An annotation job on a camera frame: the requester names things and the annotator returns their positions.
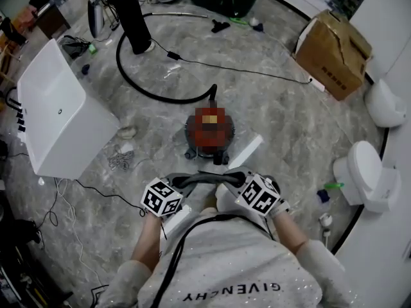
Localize person's left forearm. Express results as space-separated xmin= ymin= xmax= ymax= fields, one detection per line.
xmin=130 ymin=212 xmax=168 ymax=272

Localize black vacuum floor nozzle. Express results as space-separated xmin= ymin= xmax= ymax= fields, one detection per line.
xmin=211 ymin=19 xmax=231 ymax=34

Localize dark wooden desk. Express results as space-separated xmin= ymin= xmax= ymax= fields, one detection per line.
xmin=33 ymin=3 xmax=71 ymax=40

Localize white power strip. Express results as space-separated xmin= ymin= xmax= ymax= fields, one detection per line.
xmin=308 ymin=75 xmax=326 ymax=92

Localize white cable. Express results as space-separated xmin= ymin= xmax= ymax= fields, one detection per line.
xmin=56 ymin=178 xmax=103 ymax=288

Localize black equipment rack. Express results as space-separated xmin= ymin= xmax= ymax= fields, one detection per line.
xmin=0 ymin=216 xmax=74 ymax=308

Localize white egg-shaped toilet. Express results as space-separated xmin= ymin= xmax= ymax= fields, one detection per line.
xmin=363 ymin=78 xmax=408 ymax=128

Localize thin black cable with adapter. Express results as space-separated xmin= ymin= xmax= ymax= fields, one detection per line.
xmin=150 ymin=37 xmax=314 ymax=85

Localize white wrist strap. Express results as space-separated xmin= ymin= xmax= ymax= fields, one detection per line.
xmin=268 ymin=200 xmax=290 ymax=218

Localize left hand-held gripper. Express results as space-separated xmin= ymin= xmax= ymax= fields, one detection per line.
xmin=139 ymin=172 xmax=200 ymax=218

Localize black vacuum hose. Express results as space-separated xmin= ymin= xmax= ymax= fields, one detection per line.
xmin=116 ymin=13 xmax=218 ymax=104

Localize person's white trousers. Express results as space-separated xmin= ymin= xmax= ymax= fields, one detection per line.
xmin=214 ymin=184 xmax=258 ymax=219

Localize black chest cable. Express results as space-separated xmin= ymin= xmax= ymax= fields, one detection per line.
xmin=153 ymin=213 xmax=277 ymax=308

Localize person's light grey shirt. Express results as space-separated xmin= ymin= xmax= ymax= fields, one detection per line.
xmin=96 ymin=213 xmax=354 ymax=308

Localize black bathtub faucet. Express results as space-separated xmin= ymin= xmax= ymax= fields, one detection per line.
xmin=4 ymin=87 xmax=26 ymax=133

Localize white rectangular bathtub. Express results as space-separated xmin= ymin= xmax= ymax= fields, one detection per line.
xmin=16 ymin=38 xmax=121 ymax=181

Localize white toilet with tank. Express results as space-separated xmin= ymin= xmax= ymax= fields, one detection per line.
xmin=332 ymin=140 xmax=402 ymax=214

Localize person's right forearm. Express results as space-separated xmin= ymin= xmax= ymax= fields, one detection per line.
xmin=271 ymin=212 xmax=311 ymax=256

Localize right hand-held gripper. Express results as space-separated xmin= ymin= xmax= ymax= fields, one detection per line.
xmin=223 ymin=166 xmax=281 ymax=218

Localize grey coiled cable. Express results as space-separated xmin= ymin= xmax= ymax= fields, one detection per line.
xmin=107 ymin=146 xmax=135 ymax=171

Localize red vacuum cleaner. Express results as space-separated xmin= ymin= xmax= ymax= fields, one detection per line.
xmin=184 ymin=106 xmax=236 ymax=166

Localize torn cardboard box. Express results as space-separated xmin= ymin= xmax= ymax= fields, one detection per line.
xmin=293 ymin=8 xmax=373 ymax=101

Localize white toilet brush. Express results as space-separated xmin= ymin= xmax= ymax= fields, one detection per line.
xmin=319 ymin=212 xmax=333 ymax=250

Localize metal vacuum tube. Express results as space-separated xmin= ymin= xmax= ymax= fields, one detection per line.
xmin=150 ymin=10 xmax=209 ymax=19

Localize dark bag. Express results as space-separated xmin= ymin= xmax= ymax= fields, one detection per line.
xmin=57 ymin=35 xmax=92 ymax=60

